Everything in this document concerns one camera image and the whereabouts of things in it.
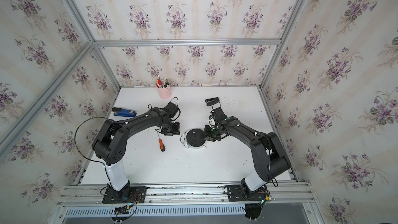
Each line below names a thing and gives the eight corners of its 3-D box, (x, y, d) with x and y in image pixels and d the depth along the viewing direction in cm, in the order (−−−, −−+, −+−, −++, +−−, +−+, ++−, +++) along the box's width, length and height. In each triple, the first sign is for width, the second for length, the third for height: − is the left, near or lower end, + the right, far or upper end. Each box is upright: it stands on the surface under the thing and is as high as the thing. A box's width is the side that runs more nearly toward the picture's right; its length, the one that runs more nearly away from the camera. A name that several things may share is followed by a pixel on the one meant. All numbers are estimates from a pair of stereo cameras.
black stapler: (207, 106, 111) (208, 103, 108) (205, 102, 113) (205, 99, 111) (219, 102, 113) (220, 99, 111) (217, 98, 116) (217, 95, 113)
